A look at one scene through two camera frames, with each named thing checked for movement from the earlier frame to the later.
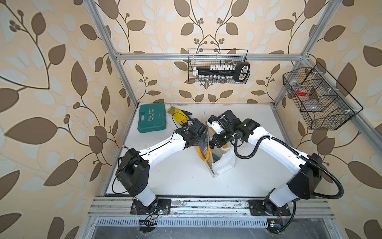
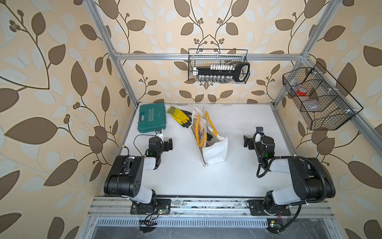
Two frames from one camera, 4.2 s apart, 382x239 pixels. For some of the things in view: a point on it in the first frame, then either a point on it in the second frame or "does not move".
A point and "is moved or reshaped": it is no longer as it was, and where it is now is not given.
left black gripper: (203, 140) -> (164, 145)
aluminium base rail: (109, 207) does not move
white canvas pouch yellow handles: (219, 161) is moved or reshaped
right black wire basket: (325, 104) does not move
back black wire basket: (218, 65) does not move
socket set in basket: (220, 73) does not move
